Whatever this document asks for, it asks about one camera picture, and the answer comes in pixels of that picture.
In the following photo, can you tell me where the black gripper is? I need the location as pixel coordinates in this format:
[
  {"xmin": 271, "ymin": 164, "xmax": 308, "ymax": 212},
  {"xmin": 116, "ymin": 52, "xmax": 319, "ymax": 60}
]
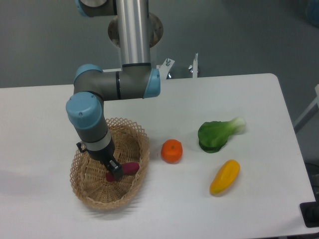
[{"xmin": 76, "ymin": 139, "xmax": 124, "ymax": 181}]

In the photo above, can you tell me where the purple sweet potato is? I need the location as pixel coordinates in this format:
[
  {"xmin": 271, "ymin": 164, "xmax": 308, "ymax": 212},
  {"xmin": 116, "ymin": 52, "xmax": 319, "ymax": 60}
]
[{"xmin": 106, "ymin": 162, "xmax": 140, "ymax": 182}]

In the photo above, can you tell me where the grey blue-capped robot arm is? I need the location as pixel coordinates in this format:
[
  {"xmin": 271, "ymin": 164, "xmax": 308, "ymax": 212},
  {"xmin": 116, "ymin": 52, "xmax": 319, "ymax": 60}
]
[{"xmin": 66, "ymin": 0, "xmax": 160, "ymax": 181}]

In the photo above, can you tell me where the woven wicker basket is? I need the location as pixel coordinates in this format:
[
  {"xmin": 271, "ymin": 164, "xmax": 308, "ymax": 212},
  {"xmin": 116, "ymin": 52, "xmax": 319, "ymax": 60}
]
[{"xmin": 70, "ymin": 118, "xmax": 150, "ymax": 210}]

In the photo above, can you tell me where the orange tangerine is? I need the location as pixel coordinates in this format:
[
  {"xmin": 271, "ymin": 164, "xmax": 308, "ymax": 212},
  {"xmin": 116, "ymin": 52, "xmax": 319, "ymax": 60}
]
[{"xmin": 160, "ymin": 139, "xmax": 183, "ymax": 164}]

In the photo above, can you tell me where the green bok choy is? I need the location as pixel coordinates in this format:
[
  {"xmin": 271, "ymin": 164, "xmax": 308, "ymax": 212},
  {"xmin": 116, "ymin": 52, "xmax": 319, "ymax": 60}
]
[{"xmin": 197, "ymin": 117, "xmax": 246, "ymax": 153}]

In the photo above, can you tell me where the yellow mango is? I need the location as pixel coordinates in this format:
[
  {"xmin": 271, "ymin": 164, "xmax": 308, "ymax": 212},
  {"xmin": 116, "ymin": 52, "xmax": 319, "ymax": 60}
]
[{"xmin": 209, "ymin": 159, "xmax": 240, "ymax": 196}]

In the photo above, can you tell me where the black device table corner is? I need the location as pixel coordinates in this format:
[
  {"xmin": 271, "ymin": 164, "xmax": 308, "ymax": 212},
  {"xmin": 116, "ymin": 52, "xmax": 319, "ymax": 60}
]
[{"xmin": 300, "ymin": 202, "xmax": 319, "ymax": 228}]

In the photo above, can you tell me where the white furniture leg right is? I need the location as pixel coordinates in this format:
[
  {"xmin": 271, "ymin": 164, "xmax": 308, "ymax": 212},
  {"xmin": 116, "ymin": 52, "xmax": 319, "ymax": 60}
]
[{"xmin": 293, "ymin": 85, "xmax": 319, "ymax": 133}]

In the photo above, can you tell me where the white clamp bracket right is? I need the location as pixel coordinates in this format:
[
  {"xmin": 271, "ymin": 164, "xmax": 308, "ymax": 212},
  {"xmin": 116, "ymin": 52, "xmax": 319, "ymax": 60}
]
[{"xmin": 157, "ymin": 52, "xmax": 200, "ymax": 80}]

